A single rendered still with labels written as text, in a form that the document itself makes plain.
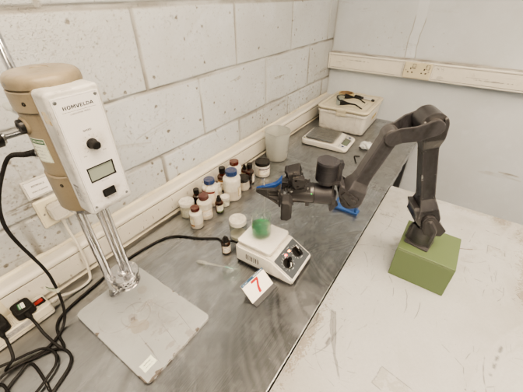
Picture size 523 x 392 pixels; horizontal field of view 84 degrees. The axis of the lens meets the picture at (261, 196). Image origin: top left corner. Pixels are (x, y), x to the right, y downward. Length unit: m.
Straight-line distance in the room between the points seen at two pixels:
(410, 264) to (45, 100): 0.90
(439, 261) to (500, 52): 1.35
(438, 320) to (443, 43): 1.51
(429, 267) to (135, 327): 0.80
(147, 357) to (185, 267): 0.28
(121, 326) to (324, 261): 0.60
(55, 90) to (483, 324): 1.04
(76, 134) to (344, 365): 0.71
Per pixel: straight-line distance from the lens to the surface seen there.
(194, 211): 1.05
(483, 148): 2.17
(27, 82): 0.52
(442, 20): 2.04
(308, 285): 0.91
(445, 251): 0.98
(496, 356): 0.97
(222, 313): 0.85
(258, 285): 0.87
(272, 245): 0.88
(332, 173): 0.75
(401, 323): 0.91
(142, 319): 0.88
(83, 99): 0.50
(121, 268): 0.76
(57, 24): 0.91
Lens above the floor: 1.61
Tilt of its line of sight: 35 degrees down
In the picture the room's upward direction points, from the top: straight up
